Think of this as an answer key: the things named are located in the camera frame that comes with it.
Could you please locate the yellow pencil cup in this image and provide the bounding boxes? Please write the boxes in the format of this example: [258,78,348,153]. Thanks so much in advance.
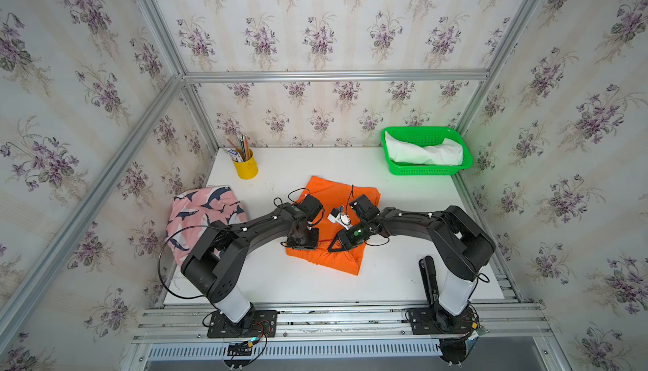
[233,153,258,180]

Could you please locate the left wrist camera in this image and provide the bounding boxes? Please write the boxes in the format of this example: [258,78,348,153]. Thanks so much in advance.
[295,194,325,226]

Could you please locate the green plastic basket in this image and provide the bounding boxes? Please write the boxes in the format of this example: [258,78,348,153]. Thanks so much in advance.
[381,126,474,176]

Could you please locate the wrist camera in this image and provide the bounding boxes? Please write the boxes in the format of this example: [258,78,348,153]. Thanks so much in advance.
[327,207,352,230]
[295,194,325,226]

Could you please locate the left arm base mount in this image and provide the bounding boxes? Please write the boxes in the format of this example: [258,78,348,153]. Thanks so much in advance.
[202,305,278,338]

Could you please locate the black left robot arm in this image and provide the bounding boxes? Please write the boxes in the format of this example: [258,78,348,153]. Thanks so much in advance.
[181,195,325,329]

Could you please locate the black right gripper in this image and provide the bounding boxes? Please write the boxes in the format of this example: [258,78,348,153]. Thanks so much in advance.
[324,218,370,251]

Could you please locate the pink shark print garment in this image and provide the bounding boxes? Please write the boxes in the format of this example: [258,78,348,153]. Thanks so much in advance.
[166,187,249,266]

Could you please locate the colored pencils bundle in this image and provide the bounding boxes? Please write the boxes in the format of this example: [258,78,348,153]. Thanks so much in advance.
[226,134,252,163]

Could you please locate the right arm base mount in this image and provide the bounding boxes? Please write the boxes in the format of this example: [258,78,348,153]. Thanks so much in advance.
[405,256,479,337]

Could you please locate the white shorts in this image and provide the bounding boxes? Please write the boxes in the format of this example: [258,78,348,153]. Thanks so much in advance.
[385,133,464,166]

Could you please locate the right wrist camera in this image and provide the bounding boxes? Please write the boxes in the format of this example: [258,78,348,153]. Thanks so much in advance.
[327,207,352,230]

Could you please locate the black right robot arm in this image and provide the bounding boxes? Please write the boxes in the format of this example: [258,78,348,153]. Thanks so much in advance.
[327,195,496,317]

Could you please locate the orange cloth garment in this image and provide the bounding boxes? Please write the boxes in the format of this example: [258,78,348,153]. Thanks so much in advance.
[285,176,381,276]

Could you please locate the aluminium rail frame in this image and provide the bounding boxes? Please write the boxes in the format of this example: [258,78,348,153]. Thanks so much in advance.
[121,300,570,370]

